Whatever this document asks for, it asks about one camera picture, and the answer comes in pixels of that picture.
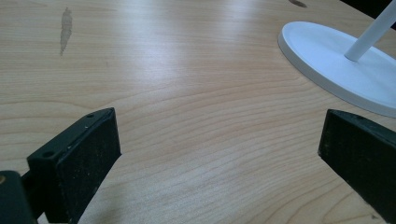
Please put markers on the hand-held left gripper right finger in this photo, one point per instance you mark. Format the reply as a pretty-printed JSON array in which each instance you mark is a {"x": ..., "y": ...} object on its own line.
[{"x": 361, "y": 161}]

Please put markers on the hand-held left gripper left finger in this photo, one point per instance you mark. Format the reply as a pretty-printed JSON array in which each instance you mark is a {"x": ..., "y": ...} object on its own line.
[{"x": 74, "y": 168}]

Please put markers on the white utensil rack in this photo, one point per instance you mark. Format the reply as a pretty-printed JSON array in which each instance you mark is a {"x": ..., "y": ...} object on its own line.
[{"x": 327, "y": 56}]

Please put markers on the dark round table grommet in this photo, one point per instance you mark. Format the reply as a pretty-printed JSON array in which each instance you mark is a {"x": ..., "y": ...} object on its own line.
[{"x": 298, "y": 3}]

